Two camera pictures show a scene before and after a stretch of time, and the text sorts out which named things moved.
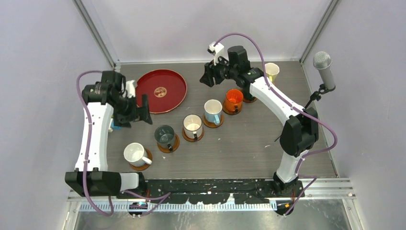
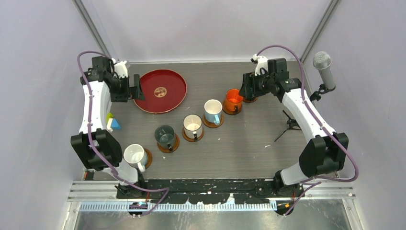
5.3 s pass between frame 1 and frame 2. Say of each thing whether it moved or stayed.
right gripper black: moved
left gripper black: moved
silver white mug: stayed
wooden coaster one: stayed
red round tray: stayed
